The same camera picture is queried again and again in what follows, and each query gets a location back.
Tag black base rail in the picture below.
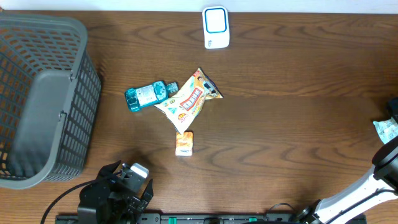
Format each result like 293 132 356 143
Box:
55 212 368 224

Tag orange snack bag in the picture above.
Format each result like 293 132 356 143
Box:
155 68 223 134

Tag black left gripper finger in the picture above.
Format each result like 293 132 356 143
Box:
96 161 121 180
138 179 154 212

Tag teal mouthwash bottle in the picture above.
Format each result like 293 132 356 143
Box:
124 81 178 112

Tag small orange box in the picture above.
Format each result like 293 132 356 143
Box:
175 131 193 157

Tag black left camera cable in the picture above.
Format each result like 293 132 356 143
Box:
39 179 103 224

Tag grey plastic basket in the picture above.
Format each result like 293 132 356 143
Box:
1 12 101 190

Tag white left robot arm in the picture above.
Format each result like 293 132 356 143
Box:
78 161 154 223

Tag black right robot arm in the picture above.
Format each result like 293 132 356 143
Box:
293 133 397 223

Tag teal wet wipes pack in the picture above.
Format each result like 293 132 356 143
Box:
373 117 398 144

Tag white barcode scanner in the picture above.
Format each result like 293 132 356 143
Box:
202 6 230 49

